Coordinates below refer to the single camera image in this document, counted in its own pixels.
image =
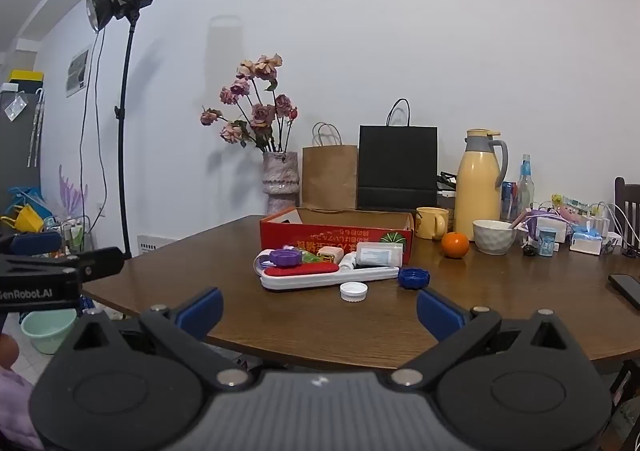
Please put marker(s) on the dark wooden chair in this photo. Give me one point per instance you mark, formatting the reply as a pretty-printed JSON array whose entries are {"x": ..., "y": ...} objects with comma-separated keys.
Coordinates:
[{"x": 620, "y": 196}]

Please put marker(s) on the small black round object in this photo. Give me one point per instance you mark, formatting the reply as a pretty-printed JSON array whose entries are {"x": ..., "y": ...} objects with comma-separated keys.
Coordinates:
[{"x": 530, "y": 251}]

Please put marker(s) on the white plastic jar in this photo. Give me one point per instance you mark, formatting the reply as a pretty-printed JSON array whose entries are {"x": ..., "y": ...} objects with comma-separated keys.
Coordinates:
[{"x": 377, "y": 255}]

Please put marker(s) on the brown paper bag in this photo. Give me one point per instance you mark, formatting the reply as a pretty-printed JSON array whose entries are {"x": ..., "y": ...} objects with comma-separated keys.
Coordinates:
[{"x": 330, "y": 176}]

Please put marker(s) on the green plastic basin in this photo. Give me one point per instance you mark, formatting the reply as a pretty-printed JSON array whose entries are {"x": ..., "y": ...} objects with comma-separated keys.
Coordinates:
[{"x": 45, "y": 331}]

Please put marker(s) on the black light stand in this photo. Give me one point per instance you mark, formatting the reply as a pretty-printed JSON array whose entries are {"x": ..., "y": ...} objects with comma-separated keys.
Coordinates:
[{"x": 121, "y": 156}]

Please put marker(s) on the yellow thermos jug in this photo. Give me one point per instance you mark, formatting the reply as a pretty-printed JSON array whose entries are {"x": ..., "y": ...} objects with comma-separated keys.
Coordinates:
[{"x": 477, "y": 191}]

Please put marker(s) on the pink white ceramic vase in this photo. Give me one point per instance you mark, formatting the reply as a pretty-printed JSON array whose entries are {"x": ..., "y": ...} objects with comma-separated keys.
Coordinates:
[{"x": 281, "y": 186}]

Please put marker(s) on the red cardboard box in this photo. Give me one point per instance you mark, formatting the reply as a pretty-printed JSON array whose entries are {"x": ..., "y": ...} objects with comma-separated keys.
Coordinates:
[{"x": 290, "y": 233}]

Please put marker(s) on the colourful snack packet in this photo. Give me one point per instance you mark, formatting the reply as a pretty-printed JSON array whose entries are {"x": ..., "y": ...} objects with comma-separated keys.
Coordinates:
[{"x": 575, "y": 202}]

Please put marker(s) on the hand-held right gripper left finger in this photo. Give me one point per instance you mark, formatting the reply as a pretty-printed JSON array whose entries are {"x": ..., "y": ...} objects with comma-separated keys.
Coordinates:
[{"x": 200, "y": 313}]

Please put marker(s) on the white bottle cap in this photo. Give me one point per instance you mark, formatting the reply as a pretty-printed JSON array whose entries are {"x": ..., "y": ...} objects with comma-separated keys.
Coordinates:
[{"x": 354, "y": 291}]

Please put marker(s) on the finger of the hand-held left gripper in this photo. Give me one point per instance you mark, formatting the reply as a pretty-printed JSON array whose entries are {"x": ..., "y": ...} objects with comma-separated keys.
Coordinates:
[
  {"x": 95, "y": 262},
  {"x": 35, "y": 242}
]

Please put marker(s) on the clear plastic spray bottle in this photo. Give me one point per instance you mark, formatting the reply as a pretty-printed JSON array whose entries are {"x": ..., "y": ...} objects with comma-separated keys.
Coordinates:
[{"x": 525, "y": 191}]

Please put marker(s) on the yellow mug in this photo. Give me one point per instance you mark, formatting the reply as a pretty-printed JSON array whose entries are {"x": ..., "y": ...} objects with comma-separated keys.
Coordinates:
[{"x": 429, "y": 225}]

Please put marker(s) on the dried pink rose bouquet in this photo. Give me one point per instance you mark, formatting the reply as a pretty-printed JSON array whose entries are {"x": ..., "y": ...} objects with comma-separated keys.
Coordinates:
[{"x": 262, "y": 113}]

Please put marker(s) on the yellow flat box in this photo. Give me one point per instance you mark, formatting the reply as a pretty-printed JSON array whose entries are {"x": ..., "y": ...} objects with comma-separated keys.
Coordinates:
[{"x": 27, "y": 75}]

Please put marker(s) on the black phone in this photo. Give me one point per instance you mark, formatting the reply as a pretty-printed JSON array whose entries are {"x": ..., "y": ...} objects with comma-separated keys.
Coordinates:
[{"x": 627, "y": 288}]

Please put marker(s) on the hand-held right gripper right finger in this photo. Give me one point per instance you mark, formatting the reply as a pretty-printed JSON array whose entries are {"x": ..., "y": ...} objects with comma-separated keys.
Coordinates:
[{"x": 437, "y": 313}]

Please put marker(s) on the black paper bag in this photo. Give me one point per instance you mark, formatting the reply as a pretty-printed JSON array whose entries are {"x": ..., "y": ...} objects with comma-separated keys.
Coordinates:
[{"x": 397, "y": 166}]

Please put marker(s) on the blue bag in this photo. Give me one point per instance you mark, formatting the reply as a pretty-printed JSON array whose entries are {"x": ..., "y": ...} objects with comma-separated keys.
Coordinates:
[{"x": 30, "y": 195}]

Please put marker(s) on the person's purple clothing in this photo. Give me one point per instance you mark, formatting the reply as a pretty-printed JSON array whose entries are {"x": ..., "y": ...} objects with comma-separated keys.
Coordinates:
[{"x": 15, "y": 406}]

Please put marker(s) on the red blue drink can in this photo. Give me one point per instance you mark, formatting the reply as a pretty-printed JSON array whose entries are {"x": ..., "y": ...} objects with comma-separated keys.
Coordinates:
[{"x": 508, "y": 201}]

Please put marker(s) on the pink spoon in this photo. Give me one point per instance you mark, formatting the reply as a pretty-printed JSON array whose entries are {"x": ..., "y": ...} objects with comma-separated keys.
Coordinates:
[{"x": 518, "y": 219}]

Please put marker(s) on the blue bottle cap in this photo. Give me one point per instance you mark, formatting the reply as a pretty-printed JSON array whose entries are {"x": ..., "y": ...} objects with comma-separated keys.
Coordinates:
[{"x": 414, "y": 277}]

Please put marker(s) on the small white tube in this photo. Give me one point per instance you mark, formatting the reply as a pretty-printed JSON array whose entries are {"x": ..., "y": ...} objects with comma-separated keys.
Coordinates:
[{"x": 348, "y": 262}]

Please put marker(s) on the purple bottle cap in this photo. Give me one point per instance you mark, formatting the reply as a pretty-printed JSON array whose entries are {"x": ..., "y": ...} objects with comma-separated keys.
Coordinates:
[{"x": 285, "y": 258}]

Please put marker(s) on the white ceramic bowl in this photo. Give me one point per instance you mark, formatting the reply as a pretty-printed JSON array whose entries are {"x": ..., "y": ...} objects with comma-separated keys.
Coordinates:
[{"x": 492, "y": 238}]

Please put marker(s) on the small beige box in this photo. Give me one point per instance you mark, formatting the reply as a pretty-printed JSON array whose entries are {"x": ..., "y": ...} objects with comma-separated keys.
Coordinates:
[{"x": 329, "y": 253}]

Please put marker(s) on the orange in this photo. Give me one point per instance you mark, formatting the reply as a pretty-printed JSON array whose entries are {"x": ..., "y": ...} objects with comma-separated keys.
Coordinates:
[{"x": 455, "y": 245}]

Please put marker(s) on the purple box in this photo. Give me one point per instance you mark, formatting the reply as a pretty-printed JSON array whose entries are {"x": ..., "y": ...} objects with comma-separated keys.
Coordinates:
[{"x": 545, "y": 217}]

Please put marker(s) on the white lint brush red pad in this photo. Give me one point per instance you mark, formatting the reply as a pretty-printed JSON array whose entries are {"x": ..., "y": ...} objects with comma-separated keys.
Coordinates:
[{"x": 300, "y": 271}]

